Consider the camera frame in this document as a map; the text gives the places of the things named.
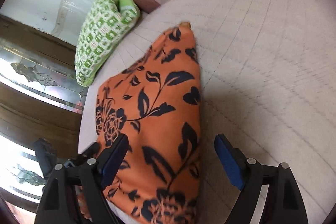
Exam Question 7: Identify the wooden glass door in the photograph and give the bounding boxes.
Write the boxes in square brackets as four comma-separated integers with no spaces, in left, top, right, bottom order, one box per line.
[1,16,88,211]

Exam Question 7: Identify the orange black floral garment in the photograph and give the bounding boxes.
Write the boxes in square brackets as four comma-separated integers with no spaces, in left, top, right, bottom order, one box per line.
[79,22,201,223]

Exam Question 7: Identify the green white patterned pillow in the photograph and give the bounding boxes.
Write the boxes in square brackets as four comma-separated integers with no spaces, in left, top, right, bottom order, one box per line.
[75,0,141,87]

